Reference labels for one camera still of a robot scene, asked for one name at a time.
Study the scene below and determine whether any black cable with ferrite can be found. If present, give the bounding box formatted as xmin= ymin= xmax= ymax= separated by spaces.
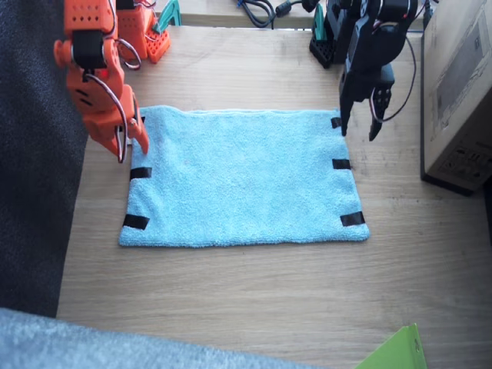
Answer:
xmin=273 ymin=0 xmax=322 ymax=19

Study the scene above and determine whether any light grey fabric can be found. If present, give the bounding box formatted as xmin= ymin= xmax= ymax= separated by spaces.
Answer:
xmin=0 ymin=307 xmax=324 ymax=369

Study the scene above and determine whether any green table clamp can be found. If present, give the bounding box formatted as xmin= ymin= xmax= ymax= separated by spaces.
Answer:
xmin=153 ymin=0 xmax=181 ymax=34
xmin=313 ymin=5 xmax=327 ymax=42

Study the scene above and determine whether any black looped cable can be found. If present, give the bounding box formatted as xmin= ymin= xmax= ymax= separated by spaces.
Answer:
xmin=240 ymin=0 xmax=276 ymax=29

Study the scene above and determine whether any dark grey fabric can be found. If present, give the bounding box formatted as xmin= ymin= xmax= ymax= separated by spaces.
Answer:
xmin=0 ymin=0 xmax=91 ymax=319

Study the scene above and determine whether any light blue towel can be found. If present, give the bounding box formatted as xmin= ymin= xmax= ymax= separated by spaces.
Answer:
xmin=117 ymin=105 xmax=371 ymax=248

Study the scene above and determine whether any brown cardboard box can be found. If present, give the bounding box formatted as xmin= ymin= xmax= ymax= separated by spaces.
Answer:
xmin=420 ymin=0 xmax=492 ymax=197

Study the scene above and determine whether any lime green sheet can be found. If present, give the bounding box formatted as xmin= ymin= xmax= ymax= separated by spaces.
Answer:
xmin=353 ymin=323 xmax=427 ymax=369

